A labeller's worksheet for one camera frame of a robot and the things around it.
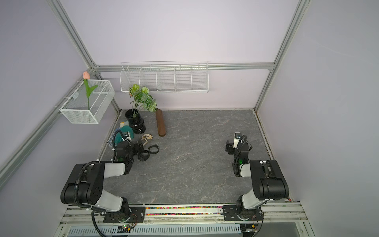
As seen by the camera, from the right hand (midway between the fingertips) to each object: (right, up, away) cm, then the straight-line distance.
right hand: (235, 139), depth 94 cm
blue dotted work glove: (-86, -2, +8) cm, 86 cm away
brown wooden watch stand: (-50, +11, +9) cm, 52 cm away
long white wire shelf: (-34, +45, +13) cm, 58 cm away
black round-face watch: (-55, -5, +6) cm, 55 cm away
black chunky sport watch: (-58, -10, -2) cm, 59 cm away
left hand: (-65, -1, -1) cm, 65 cm away
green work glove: (-78, +6, +16) cm, 79 cm away
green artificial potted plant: (-59, +25, -5) cm, 64 cm away
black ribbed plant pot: (-66, +12, +4) cm, 68 cm away
